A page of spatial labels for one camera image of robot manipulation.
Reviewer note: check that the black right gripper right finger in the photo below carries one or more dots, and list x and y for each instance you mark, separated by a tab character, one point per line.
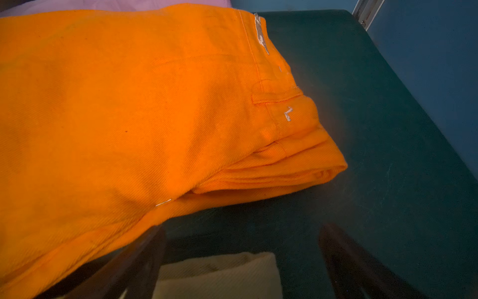
355	273

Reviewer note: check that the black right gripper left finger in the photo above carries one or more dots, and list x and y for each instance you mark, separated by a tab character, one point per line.
131	273

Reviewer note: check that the beige pants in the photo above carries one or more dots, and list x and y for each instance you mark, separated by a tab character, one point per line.
232	276

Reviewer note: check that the orange pants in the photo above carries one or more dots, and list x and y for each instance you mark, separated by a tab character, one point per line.
113	122

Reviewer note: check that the purple folded pants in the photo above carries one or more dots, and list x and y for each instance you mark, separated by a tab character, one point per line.
35	7

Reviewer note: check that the aluminium frame post right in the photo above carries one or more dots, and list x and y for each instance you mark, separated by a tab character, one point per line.
365	11

